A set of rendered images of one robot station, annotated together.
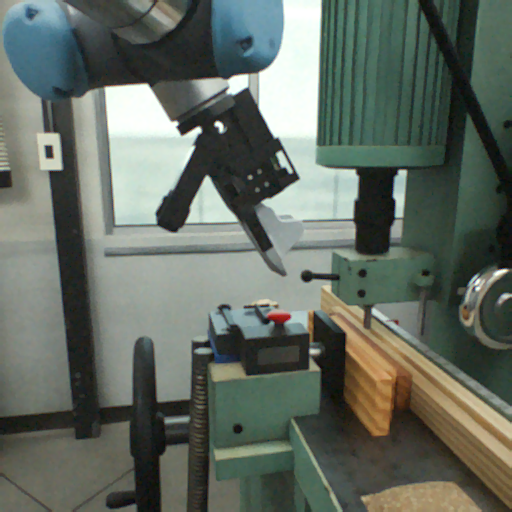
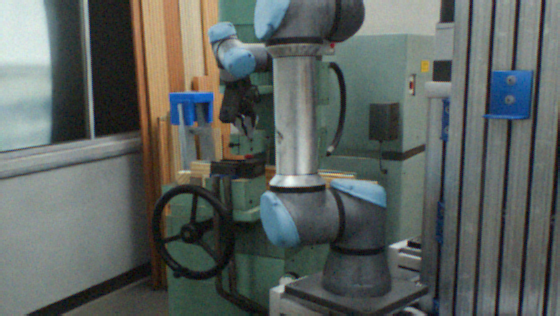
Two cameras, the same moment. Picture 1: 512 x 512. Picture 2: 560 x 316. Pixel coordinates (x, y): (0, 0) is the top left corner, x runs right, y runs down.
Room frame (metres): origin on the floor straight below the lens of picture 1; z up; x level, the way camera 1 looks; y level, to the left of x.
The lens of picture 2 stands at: (-0.65, 1.38, 1.30)
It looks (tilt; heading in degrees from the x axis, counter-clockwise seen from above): 10 degrees down; 313
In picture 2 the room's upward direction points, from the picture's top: 1 degrees counter-clockwise
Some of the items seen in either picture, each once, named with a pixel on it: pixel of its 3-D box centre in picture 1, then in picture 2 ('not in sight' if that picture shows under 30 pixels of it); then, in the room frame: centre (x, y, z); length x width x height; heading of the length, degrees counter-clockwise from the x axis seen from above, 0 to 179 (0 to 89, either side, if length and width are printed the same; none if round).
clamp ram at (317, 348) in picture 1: (307, 352); not in sight; (0.59, -0.07, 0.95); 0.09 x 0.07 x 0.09; 12
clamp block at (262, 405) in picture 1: (255, 381); (235, 190); (0.58, 0.00, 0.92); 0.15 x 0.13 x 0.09; 12
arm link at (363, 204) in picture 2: not in sight; (354, 211); (0.02, 0.25, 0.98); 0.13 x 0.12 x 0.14; 60
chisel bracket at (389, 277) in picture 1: (382, 279); (249, 144); (0.69, -0.20, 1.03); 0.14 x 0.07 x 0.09; 102
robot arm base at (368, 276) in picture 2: not in sight; (356, 263); (0.01, 0.24, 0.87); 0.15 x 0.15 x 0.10
